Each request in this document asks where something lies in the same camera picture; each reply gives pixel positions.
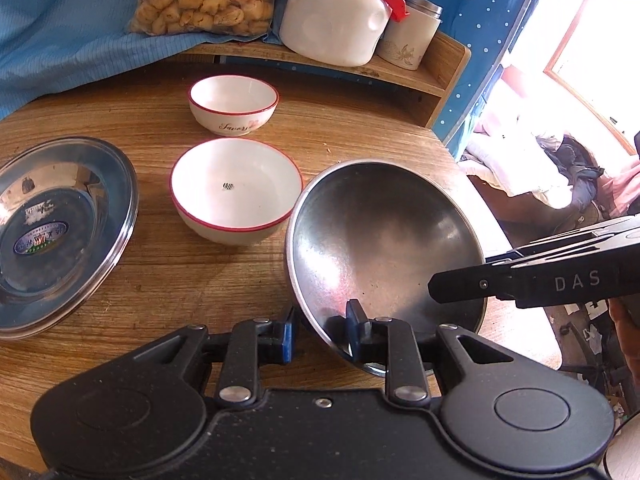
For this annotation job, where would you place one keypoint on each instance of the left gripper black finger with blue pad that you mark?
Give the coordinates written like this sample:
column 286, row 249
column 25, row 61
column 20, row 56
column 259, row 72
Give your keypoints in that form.
column 452, row 353
column 190, row 353

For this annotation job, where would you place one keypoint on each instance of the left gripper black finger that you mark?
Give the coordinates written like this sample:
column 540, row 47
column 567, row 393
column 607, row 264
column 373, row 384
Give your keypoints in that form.
column 473, row 282

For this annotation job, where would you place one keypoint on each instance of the stainless steel bowl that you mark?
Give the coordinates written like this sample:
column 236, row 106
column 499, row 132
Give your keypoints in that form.
column 377, row 232

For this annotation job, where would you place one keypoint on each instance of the large white bowl red rim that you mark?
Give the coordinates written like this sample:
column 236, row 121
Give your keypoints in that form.
column 235, row 191

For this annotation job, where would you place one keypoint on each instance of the small white bowl red rim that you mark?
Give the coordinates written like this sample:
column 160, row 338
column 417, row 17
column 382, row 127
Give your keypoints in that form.
column 232, row 105

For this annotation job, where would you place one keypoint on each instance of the wooden shelf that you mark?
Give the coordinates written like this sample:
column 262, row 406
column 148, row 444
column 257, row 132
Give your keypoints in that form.
column 423, row 93

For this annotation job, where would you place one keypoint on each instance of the stainless steel plate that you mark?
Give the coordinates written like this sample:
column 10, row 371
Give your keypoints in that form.
column 68, row 210

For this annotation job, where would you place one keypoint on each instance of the white floral canister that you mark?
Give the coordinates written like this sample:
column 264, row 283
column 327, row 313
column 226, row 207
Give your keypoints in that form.
column 404, row 43

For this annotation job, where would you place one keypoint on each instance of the blue dotted curtain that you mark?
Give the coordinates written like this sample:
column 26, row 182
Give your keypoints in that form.
column 488, row 28

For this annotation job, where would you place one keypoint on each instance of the light blue cloth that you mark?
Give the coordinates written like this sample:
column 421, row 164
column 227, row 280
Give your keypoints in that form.
column 49, row 46

